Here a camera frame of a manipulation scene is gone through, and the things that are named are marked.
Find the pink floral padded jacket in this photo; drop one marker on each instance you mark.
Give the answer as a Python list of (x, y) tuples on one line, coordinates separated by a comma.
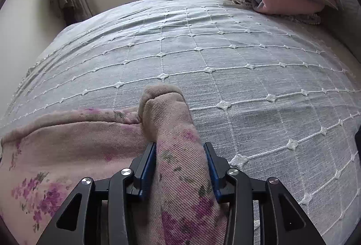
[(174, 146)]

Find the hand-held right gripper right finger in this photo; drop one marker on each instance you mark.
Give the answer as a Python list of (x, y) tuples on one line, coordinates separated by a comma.
[(212, 170)]

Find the beige lace cloth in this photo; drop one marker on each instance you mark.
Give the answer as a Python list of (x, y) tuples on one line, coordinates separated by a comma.
[(307, 19)]

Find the grey checked bedspread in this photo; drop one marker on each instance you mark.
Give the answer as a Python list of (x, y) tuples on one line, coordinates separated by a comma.
[(225, 59)]

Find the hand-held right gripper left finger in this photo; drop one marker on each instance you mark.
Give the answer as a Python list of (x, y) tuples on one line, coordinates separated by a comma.
[(148, 170)]

